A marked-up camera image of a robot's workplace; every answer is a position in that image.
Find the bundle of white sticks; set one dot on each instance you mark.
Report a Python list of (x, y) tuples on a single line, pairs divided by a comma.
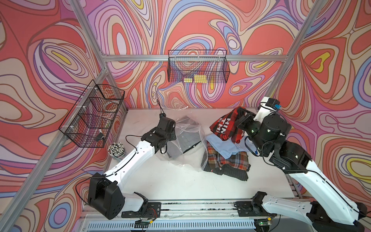
[(117, 151)]

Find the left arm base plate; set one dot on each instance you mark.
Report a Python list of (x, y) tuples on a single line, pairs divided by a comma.
[(151, 210)]

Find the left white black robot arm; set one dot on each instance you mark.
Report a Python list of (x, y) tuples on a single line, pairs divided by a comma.
[(106, 192)]

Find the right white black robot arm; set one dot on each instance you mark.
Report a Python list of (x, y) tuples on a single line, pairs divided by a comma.
[(331, 210)]

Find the black wire basket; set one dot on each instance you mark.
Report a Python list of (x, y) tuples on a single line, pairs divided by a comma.
[(188, 62), (89, 123)]

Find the light blue shirt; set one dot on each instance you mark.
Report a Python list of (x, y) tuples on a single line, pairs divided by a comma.
[(227, 148)]

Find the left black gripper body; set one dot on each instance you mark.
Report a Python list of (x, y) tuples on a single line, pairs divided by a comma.
[(171, 136)]

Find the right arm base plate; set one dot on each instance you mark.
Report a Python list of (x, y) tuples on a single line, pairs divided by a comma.
[(249, 208)]

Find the clear plastic vacuum bag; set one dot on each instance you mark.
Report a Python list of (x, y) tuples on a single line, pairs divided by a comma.
[(193, 158)]

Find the black wire basket left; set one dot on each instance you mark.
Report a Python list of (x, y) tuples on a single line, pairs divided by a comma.
[(89, 123)]

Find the black wire basket back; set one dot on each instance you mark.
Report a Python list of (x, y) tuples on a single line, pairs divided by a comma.
[(188, 62)]

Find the red black buffalo plaid shirt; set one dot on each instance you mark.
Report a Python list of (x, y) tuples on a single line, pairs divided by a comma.
[(225, 127)]

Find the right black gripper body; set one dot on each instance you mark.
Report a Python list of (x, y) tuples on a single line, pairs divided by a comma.
[(248, 125)]

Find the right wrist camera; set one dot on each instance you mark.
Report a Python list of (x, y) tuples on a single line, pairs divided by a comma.
[(270, 104)]

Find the yellow sticky note blocks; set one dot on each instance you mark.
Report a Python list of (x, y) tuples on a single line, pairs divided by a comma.
[(197, 78)]

